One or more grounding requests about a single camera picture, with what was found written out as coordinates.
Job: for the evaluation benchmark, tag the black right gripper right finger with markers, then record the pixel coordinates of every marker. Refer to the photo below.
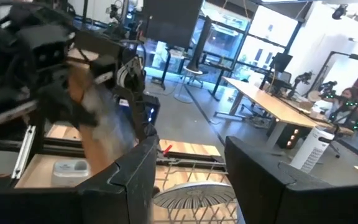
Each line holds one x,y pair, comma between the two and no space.
291,202

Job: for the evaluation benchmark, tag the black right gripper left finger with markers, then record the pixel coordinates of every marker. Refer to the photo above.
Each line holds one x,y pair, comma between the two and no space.
73,205

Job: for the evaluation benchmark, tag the blue striped white plate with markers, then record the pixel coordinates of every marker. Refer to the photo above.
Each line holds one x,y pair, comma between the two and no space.
194,194

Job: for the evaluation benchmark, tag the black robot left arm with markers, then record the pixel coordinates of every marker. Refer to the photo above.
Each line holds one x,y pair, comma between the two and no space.
132,87

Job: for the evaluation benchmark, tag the white digital timer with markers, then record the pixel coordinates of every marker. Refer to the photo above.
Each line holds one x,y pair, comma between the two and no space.
70,172

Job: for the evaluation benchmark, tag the white pole round base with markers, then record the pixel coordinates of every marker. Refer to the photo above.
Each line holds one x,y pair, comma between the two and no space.
309,149

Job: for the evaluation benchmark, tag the long wooden desk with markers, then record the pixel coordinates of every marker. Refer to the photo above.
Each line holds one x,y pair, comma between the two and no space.
269,105

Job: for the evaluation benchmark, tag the person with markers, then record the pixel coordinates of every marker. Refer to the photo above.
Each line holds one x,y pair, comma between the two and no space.
342,105

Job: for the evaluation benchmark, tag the black desk monitor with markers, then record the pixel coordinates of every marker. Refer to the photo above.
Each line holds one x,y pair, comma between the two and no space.
282,62

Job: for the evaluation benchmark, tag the black boom stand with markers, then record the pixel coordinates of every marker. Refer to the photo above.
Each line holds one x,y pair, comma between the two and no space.
357,57

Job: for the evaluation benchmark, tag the large black panel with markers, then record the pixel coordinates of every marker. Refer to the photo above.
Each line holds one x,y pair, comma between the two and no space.
172,21

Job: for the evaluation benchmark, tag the black ceiling spotlight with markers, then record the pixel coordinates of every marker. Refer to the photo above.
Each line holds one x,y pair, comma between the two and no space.
339,12

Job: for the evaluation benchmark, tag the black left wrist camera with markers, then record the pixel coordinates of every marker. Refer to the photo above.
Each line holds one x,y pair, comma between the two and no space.
47,46

